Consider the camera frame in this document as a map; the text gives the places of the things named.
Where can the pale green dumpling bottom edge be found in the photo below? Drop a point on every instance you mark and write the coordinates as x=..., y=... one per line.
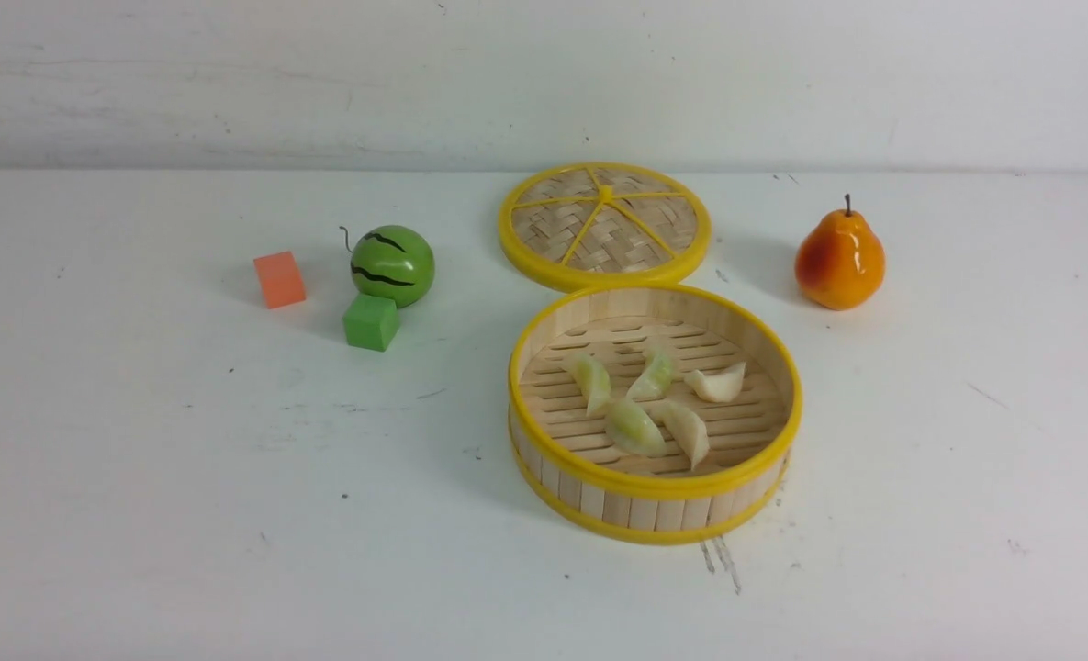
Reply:
x=658, y=374

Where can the pale yellow dumpling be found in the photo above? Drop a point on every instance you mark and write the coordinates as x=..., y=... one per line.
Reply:
x=629, y=427

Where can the cream dumpling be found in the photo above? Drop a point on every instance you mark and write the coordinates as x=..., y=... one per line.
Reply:
x=688, y=430

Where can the white dumpling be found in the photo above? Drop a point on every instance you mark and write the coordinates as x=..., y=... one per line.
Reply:
x=719, y=387

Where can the woven bamboo steamer lid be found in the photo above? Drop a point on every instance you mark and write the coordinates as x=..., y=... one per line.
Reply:
x=603, y=224

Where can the bamboo steamer tray yellow rim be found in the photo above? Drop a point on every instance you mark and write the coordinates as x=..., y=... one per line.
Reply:
x=567, y=458

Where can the green toy watermelon ball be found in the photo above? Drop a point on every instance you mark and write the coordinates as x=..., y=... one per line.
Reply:
x=391, y=261

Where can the green foam cube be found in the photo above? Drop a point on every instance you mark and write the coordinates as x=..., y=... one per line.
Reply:
x=371, y=322

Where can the orange foam cube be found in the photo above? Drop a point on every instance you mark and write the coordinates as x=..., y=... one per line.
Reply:
x=280, y=279

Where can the orange toy pear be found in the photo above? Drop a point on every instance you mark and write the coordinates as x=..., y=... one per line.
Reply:
x=841, y=264

